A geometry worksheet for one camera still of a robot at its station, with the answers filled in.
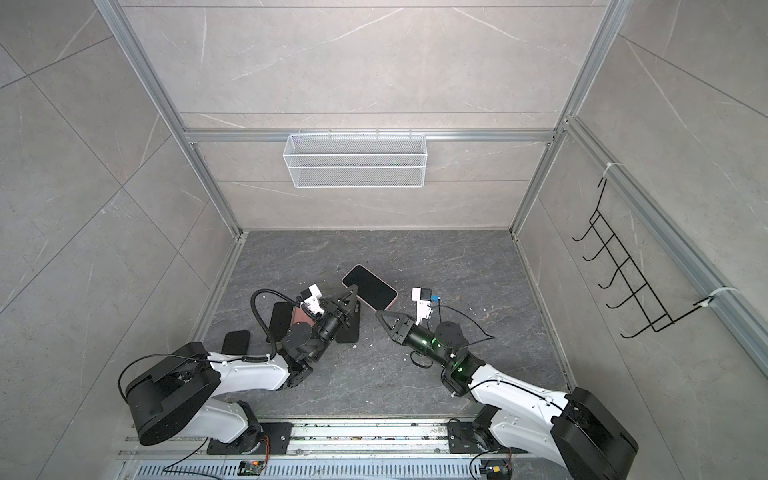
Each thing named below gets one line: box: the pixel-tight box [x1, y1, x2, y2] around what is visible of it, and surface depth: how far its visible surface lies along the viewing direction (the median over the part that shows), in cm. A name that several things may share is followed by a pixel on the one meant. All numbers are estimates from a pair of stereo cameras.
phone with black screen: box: [220, 330, 250, 355], surface depth 93 cm
